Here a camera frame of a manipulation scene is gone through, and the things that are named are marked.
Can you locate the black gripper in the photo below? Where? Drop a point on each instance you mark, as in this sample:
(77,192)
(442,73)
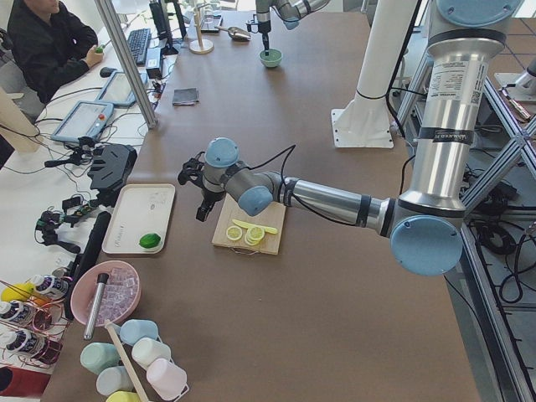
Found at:
(264,28)
(206,196)

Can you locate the light green bowl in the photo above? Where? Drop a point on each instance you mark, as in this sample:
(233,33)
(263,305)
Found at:
(270,58)

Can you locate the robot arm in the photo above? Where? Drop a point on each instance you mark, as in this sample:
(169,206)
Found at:
(289,12)
(423,223)

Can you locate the pink bowl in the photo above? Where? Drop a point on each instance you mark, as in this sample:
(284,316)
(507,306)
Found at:
(122,293)

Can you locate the metal scoop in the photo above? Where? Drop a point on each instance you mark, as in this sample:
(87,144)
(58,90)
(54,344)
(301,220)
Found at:
(236,34)

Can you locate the single lemon slice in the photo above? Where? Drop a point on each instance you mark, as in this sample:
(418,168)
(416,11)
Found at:
(234,233)

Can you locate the lemon slice stack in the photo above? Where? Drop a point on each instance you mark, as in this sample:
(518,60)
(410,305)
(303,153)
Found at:
(254,236)

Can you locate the green lime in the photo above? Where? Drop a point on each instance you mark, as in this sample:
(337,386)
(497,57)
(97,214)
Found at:
(149,241)

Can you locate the cream rabbit tray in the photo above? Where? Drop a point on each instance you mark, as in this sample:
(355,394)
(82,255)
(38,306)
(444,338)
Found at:
(140,209)

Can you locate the wooden mug tree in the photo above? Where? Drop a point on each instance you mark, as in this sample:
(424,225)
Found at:
(200,45)

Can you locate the bamboo cutting board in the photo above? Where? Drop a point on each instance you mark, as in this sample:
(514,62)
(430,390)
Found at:
(273,216)

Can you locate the yellow plastic knife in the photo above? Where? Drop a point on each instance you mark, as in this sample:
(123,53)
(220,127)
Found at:
(247,225)

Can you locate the grey folded cloth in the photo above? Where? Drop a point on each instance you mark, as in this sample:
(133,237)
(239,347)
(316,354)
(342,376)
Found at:
(185,97)

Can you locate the black headset stand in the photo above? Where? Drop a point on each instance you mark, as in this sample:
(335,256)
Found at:
(112,164)

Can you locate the metal tube with black cap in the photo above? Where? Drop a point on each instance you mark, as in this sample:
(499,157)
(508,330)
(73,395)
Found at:
(102,280)

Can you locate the black keyboard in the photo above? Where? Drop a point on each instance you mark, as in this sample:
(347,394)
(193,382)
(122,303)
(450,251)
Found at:
(138,41)

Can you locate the black cylinder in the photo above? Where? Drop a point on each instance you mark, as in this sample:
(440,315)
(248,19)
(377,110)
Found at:
(88,258)

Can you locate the far teach pendant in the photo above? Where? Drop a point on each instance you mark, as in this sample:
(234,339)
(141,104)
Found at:
(117,91)

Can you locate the teach pendant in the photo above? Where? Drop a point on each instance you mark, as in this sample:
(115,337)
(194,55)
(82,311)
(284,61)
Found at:
(86,119)
(117,91)

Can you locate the near teach pendant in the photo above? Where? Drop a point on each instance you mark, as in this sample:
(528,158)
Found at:
(86,119)

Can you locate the white pastel cup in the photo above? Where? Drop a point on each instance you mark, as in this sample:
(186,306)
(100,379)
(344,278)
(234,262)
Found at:
(147,350)

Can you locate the pink pastel cup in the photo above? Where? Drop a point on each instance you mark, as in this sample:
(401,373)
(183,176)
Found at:
(167,379)

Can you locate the green pastel cup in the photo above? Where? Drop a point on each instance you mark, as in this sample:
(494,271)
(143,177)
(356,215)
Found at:
(96,357)

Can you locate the light blue pastel cup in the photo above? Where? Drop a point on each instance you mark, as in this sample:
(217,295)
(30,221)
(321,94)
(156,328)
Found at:
(113,379)

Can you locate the yellow pastel cup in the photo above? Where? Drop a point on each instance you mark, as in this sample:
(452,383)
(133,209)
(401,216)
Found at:
(123,396)

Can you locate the yellow lemon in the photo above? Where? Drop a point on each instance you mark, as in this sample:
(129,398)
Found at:
(17,292)

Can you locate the seated person in black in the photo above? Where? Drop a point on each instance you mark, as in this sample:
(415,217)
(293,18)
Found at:
(51,45)

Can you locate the white camera post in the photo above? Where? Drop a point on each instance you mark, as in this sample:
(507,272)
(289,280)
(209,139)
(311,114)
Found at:
(364,122)

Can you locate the aluminium frame post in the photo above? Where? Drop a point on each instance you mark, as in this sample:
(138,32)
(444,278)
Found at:
(113,27)

